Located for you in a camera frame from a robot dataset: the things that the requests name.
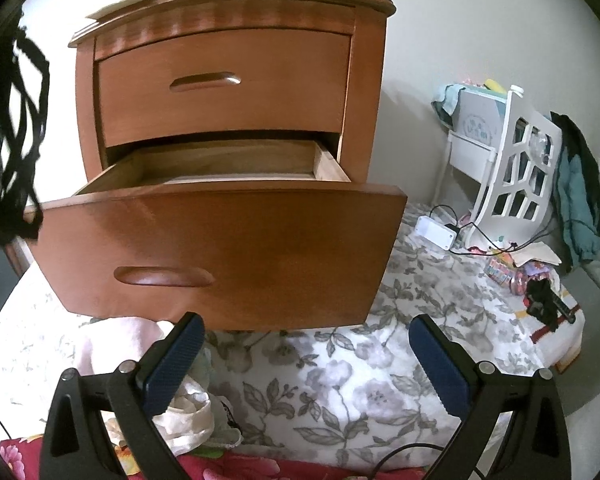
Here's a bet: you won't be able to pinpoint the cream paper sheets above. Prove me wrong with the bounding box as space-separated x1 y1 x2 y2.
511 242 564 274

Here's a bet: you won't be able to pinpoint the folded paper note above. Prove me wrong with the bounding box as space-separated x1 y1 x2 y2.
81 0 154 24

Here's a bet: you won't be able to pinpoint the colourful puzzle cube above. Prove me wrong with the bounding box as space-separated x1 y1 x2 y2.
484 257 517 287

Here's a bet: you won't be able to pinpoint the wooden nightstand drawer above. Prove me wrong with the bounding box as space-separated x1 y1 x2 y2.
93 30 354 149
24 132 409 334

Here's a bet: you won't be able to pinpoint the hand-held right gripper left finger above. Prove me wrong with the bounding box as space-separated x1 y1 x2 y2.
40 311 206 480

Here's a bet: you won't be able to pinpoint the white lattice rack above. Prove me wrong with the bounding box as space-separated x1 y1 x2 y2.
467 85 564 242

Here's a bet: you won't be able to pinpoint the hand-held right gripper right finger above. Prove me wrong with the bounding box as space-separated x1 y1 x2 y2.
408 313 573 480

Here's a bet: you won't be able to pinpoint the pink jar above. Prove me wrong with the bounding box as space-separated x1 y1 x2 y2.
510 267 552 299

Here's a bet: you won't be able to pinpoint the pink garment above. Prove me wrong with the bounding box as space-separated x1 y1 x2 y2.
72 316 179 377

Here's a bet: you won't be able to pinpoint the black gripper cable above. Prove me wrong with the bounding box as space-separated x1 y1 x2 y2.
364 441 487 480

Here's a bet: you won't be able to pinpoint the cream white garment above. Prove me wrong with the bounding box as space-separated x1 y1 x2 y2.
104 377 217 457

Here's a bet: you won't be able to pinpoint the thin black cable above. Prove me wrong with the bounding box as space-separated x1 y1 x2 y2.
427 204 552 255

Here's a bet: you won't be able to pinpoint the wooden nightstand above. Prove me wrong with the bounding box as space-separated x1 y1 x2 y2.
67 0 397 335

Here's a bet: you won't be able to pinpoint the teal towel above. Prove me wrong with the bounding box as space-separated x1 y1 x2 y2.
430 84 464 122

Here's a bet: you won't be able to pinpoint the white printed storage box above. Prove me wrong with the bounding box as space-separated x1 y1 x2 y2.
449 87 509 177

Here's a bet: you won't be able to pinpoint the grey floral blanket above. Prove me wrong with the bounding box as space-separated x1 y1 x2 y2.
0 202 562 474

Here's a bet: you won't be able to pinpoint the teal hanging garment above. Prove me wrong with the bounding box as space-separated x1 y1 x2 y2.
550 111 600 269

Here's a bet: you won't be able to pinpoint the black clamp object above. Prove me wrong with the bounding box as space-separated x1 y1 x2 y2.
524 279 579 334

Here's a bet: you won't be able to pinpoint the white power box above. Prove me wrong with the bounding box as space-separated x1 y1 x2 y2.
414 215 459 252

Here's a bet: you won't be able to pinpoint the red parrot printed blanket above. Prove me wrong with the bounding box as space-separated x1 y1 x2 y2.
0 437 292 480

